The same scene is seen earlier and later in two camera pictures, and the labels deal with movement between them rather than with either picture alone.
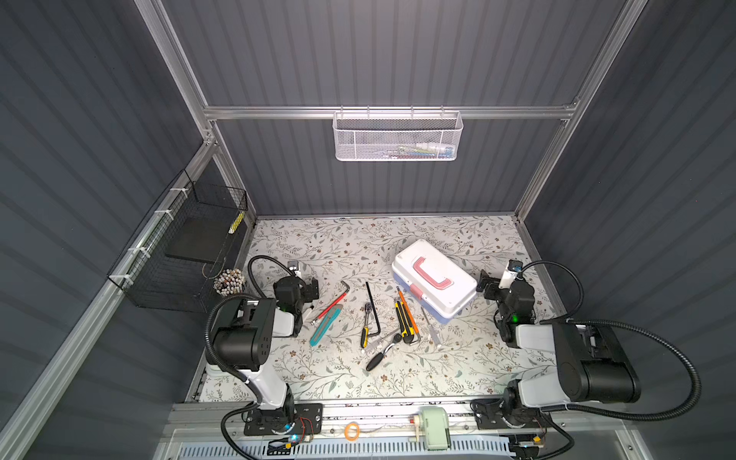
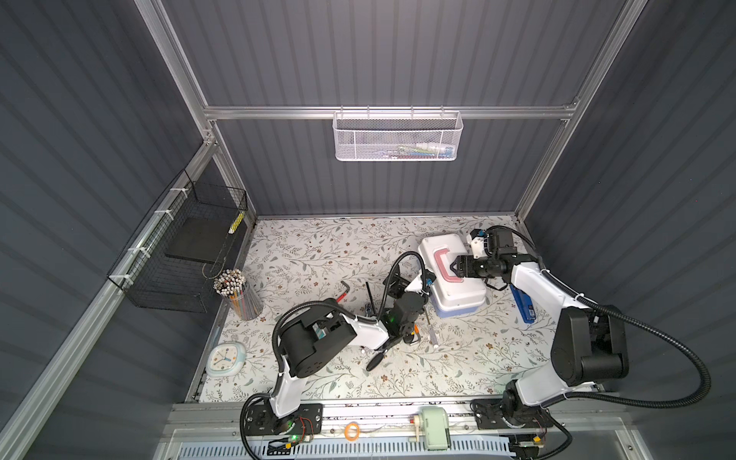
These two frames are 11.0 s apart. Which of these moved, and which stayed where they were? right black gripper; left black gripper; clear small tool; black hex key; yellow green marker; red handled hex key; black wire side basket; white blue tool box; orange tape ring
Moved: left black gripper; right black gripper; white blue tool box
Stayed: black wire side basket; black hex key; red handled hex key; orange tape ring; yellow green marker; clear small tool
